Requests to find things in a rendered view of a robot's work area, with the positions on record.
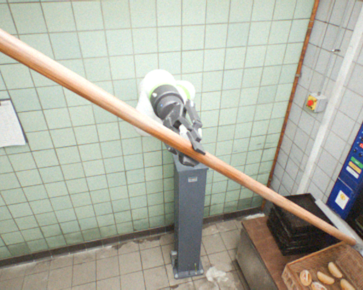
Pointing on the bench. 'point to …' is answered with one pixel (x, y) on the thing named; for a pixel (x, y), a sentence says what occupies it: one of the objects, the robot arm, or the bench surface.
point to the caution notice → (341, 199)
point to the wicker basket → (310, 263)
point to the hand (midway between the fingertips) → (190, 148)
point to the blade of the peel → (347, 231)
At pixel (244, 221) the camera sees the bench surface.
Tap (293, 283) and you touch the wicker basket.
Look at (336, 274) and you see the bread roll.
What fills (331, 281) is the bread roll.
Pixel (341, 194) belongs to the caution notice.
